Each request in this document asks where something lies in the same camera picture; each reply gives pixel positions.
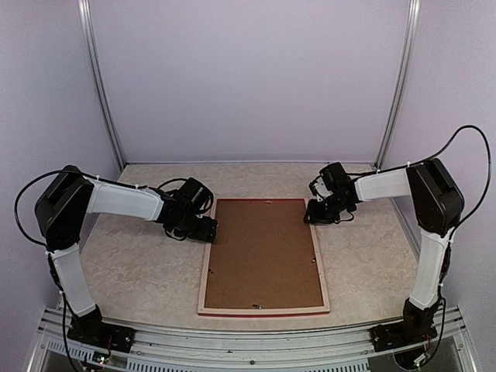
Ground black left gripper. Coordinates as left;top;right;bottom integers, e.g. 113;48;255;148
171;211;218;243

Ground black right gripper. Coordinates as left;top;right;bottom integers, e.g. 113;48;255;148
304;194;350;224

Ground brown cardboard backing board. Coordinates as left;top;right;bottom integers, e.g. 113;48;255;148
204;200;325;309

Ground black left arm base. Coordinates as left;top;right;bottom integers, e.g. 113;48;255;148
67;306;136;353

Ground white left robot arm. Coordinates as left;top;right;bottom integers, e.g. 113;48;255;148
35;165;218;345

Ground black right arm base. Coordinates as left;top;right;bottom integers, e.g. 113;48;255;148
370;298;441;352

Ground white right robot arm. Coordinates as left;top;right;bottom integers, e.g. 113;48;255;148
303;158;464;311

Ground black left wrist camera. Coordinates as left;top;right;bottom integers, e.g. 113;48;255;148
170;177;214;215

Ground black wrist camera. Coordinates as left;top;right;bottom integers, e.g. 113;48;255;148
309;162;351;198
170;177;214;215

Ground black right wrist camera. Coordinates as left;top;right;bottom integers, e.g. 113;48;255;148
309;162;351;198

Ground right aluminium corner post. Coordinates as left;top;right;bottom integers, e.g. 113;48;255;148
374;0;422;169

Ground aluminium corner post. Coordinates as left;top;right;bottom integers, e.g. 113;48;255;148
374;0;422;169
77;0;126;171

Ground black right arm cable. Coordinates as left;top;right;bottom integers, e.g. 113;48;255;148
344;124;491;229

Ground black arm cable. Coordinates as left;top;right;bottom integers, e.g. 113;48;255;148
14;168;74;247
344;124;491;229

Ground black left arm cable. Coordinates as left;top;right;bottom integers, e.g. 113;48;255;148
14;168;74;247

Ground aluminium front rail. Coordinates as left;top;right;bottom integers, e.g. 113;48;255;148
24;308;480;371

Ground left aluminium corner post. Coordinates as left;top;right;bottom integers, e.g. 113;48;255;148
77;0;126;171

